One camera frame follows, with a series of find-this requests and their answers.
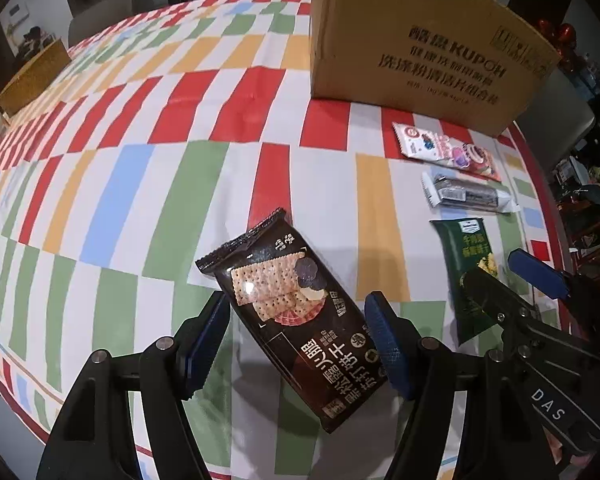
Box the long pink snack packet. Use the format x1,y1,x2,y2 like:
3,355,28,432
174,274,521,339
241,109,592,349
392,121,503,182

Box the small dark figurine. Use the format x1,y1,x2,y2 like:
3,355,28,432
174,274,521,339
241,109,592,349
20,27,56,53

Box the black cracker packet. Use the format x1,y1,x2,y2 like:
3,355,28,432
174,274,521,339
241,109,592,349
196,207,376,435

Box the orange foil balloons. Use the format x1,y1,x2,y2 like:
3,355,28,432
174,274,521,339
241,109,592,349
537,19,581,71

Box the silver black snack packet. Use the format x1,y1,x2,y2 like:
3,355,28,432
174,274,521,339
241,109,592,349
421,171,521,215

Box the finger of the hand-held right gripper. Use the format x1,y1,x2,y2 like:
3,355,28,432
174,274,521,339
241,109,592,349
461,267,600,361
506,248,600,307

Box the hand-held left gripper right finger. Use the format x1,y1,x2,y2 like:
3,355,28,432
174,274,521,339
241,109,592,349
364,291,573,480

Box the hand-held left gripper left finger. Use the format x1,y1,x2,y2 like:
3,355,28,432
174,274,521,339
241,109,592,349
35,290,232,480

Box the dark green snack packet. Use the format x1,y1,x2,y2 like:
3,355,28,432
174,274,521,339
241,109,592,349
429,217,513,341

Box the brown cardboard box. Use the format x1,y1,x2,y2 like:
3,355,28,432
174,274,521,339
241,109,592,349
310,0,563,138

